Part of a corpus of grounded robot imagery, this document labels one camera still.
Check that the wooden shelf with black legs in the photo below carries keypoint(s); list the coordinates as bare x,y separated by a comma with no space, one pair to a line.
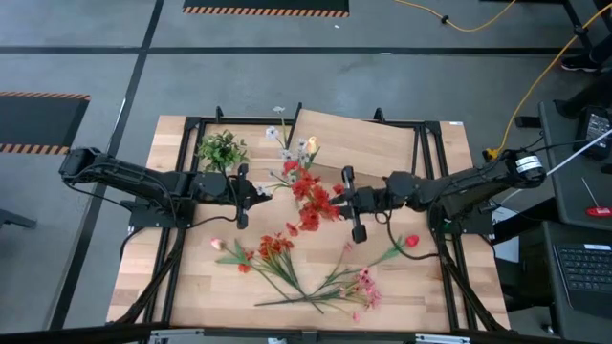
363,143

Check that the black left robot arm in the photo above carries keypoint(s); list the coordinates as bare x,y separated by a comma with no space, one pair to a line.
143,179

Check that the black stand leg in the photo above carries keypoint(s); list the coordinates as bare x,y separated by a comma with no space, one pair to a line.
579,28

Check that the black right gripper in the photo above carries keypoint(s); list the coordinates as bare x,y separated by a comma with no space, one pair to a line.
370,200

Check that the cream tulip with orange tip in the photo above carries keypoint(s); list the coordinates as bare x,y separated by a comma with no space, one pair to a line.
312,144

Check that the black handheld device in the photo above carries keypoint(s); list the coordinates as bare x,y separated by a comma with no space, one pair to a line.
595,131

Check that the black camera rig beam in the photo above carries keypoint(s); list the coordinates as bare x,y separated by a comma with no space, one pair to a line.
72,334

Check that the person's shoe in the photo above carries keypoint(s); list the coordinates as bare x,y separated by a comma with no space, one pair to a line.
578,63

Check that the black aluminium table frame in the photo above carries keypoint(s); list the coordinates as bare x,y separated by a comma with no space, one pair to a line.
239,121

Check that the green plant in white pot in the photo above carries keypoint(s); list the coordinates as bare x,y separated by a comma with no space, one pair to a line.
222,150

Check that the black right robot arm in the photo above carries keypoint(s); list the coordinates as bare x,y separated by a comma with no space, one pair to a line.
468,184

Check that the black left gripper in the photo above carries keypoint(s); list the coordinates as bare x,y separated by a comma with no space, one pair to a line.
243,196

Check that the pink artificial flower bunch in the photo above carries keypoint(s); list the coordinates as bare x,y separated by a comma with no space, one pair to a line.
365,282

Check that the black chair foot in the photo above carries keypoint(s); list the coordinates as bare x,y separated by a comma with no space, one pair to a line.
16,219

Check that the red artificial flower bunch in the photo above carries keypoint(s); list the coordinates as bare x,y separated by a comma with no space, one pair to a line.
311,200

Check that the black laptop keyboard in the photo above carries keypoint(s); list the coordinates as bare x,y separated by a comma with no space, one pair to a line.
588,272

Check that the person's leg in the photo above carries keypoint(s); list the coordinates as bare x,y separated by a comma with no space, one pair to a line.
603,50

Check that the white flower spray green stems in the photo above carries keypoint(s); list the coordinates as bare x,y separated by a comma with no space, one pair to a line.
272,133

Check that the black hazard-striped floor mat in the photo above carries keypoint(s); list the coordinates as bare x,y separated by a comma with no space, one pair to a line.
263,4
38,122

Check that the orange-red artificial flower bunch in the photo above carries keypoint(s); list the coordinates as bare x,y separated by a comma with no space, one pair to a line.
273,246

